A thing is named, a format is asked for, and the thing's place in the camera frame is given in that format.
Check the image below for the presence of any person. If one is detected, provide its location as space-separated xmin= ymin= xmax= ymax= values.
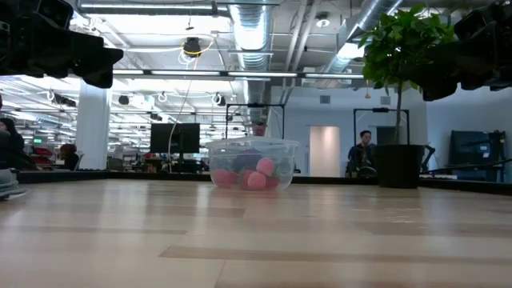
xmin=0 ymin=117 xmax=28 ymax=171
xmin=58 ymin=143 xmax=81 ymax=171
xmin=346 ymin=130 xmax=378 ymax=178

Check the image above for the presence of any black overhead camera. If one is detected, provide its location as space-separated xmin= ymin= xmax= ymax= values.
xmin=182 ymin=36 xmax=202 ymax=58

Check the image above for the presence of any folded blue cloth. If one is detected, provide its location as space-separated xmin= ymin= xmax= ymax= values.
xmin=0 ymin=167 xmax=28 ymax=200

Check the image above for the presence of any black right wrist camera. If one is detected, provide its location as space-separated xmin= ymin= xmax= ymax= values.
xmin=453 ymin=6 xmax=495 ymax=40

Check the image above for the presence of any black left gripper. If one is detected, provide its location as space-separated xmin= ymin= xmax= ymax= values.
xmin=0 ymin=19 xmax=125 ymax=90

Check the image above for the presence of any purple toy eggplant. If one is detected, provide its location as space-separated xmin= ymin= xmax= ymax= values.
xmin=231 ymin=154 xmax=259 ymax=173

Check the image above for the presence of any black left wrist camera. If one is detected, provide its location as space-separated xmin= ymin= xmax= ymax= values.
xmin=34 ymin=0 xmax=75 ymax=30

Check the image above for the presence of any black computer monitor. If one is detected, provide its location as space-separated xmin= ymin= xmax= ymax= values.
xmin=150 ymin=122 xmax=201 ymax=155

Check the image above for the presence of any clear plastic tupperware container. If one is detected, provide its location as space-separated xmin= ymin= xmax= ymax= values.
xmin=206 ymin=137 xmax=300 ymax=192

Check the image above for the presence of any black rail handle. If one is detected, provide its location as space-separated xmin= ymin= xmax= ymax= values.
xmin=422 ymin=143 xmax=438 ymax=172

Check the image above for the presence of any silver ventilation duct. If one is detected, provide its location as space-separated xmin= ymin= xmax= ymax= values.
xmin=228 ymin=0 xmax=274 ymax=123
xmin=318 ymin=0 xmax=406 ymax=90

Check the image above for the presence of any black diagonal frame strut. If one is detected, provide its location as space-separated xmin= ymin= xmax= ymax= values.
xmin=419 ymin=157 xmax=512 ymax=176

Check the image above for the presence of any black plant pot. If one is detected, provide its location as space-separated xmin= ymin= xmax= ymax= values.
xmin=373 ymin=143 xmax=426 ymax=190

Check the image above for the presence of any white door panel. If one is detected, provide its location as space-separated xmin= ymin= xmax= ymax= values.
xmin=308 ymin=125 xmax=342 ymax=178

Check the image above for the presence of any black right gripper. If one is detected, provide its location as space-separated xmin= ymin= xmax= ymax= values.
xmin=419 ymin=23 xmax=512 ymax=102

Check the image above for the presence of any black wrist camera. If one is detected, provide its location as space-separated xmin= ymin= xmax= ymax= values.
xmin=34 ymin=0 xmax=75 ymax=30
xmin=453 ymin=6 xmax=495 ymax=40

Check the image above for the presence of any black rig frame stand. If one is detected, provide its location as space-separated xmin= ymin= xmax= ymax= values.
xmin=352 ymin=106 xmax=411 ymax=146
xmin=224 ymin=102 xmax=286 ymax=140

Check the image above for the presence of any green potted tree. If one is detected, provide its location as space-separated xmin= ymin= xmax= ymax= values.
xmin=357 ymin=3 xmax=458 ymax=146

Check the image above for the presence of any pink toy fruit ball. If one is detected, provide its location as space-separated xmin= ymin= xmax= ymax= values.
xmin=255 ymin=157 xmax=276 ymax=178
xmin=211 ymin=168 xmax=238 ymax=189
xmin=246 ymin=171 xmax=268 ymax=192

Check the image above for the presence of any dark wall screen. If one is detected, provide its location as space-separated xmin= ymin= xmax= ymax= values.
xmin=449 ymin=129 xmax=507 ymax=168

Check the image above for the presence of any white building column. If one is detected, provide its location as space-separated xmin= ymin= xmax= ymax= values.
xmin=75 ymin=79 xmax=114 ymax=171

